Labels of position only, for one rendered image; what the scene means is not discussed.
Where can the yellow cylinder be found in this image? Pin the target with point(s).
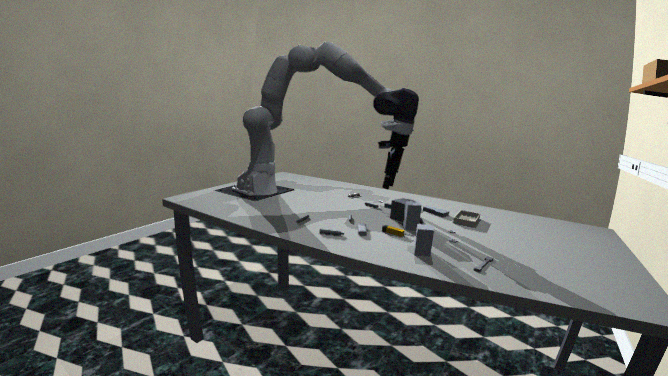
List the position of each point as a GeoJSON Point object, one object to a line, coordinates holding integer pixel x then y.
{"type": "Point", "coordinates": [393, 230]}

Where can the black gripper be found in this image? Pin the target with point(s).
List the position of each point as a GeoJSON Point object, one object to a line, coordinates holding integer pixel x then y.
{"type": "Point", "coordinates": [392, 165]}

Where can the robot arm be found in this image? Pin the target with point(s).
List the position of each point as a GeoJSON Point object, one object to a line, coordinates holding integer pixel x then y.
{"type": "Point", "coordinates": [259, 178]}

